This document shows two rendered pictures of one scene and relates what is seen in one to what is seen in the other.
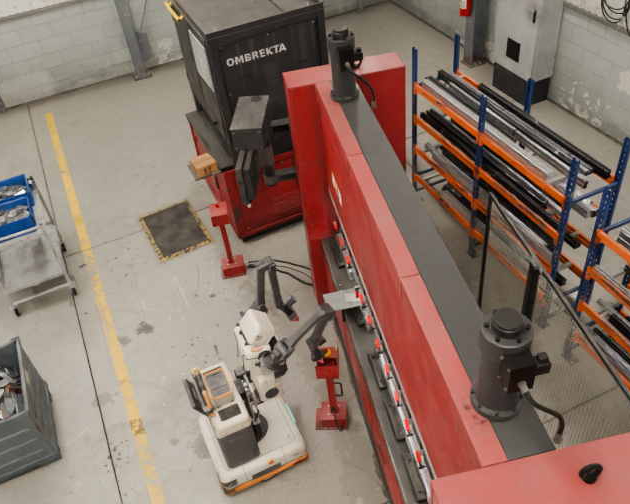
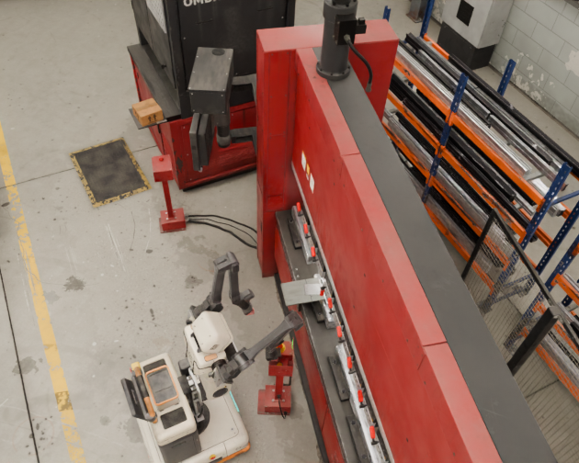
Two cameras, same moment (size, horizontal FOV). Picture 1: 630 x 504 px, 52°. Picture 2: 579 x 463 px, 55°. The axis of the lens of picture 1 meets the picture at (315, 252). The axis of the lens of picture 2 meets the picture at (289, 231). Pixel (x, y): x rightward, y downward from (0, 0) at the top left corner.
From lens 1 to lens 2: 1.26 m
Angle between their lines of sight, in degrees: 10
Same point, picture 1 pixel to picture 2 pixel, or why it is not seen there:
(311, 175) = (276, 148)
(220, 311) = (157, 270)
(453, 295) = (492, 379)
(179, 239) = (114, 183)
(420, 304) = (452, 390)
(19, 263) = not seen: outside the picture
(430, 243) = (455, 295)
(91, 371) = (13, 331)
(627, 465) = not seen: outside the picture
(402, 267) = (424, 330)
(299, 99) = (275, 65)
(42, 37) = not seen: outside the picture
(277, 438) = (220, 431)
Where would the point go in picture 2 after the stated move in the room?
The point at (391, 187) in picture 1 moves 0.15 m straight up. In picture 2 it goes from (399, 207) to (405, 183)
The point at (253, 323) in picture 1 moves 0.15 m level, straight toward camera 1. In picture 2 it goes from (210, 330) to (214, 354)
